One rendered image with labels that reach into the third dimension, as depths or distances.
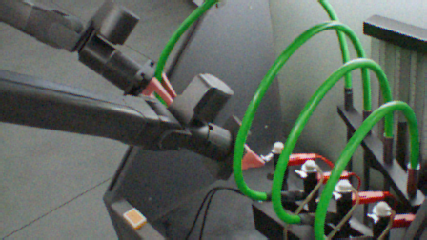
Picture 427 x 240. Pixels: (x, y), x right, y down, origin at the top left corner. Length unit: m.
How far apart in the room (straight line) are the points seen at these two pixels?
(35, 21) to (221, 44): 0.46
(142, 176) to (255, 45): 0.42
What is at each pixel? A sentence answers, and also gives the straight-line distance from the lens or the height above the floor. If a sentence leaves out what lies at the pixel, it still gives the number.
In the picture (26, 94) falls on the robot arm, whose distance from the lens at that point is 0.64.
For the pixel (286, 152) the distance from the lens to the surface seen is 0.75.
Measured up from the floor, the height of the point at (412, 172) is 1.15.
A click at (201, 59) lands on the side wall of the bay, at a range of 1.22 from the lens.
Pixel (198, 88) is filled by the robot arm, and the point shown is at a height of 1.32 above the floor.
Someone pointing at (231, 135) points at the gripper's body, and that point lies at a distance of 0.92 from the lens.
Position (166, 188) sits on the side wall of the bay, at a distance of 1.31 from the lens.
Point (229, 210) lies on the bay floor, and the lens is 1.32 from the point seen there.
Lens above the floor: 1.75
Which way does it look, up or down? 34 degrees down
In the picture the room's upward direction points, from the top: 11 degrees counter-clockwise
